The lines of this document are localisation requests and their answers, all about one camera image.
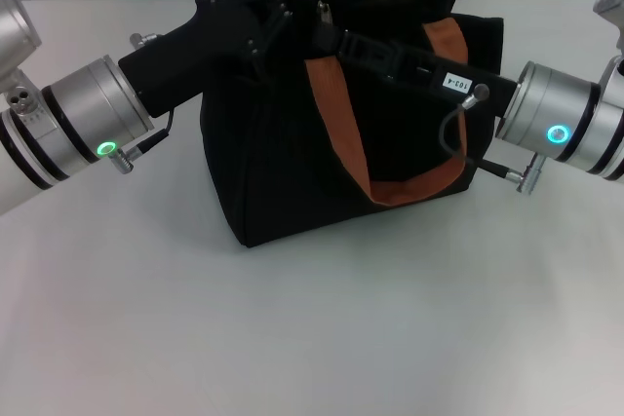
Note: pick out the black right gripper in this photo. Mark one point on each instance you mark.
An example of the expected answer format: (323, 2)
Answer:
(419, 70)

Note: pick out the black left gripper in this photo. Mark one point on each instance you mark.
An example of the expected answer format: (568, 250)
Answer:
(195, 55)

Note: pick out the silver zipper pull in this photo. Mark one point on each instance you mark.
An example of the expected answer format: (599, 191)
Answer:
(323, 14)

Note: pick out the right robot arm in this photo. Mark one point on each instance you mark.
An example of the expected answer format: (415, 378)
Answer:
(560, 109)

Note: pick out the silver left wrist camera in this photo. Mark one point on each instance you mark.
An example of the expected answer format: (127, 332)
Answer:
(14, 21)

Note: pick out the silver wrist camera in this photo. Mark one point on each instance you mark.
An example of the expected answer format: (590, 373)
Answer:
(609, 2)
(14, 21)

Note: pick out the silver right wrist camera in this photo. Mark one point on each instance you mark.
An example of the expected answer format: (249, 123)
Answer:
(609, 2)

